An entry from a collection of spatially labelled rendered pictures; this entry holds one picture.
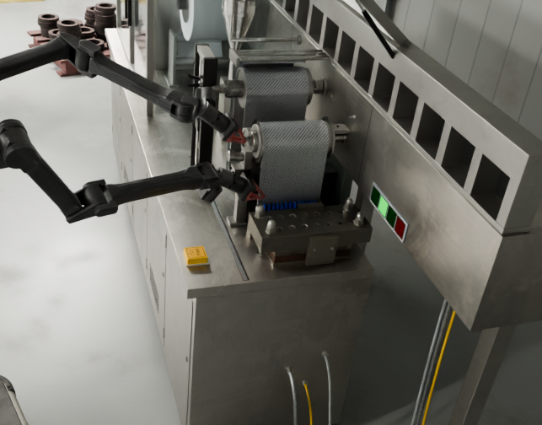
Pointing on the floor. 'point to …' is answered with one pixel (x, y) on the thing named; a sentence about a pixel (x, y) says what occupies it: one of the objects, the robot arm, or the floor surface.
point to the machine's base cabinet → (241, 326)
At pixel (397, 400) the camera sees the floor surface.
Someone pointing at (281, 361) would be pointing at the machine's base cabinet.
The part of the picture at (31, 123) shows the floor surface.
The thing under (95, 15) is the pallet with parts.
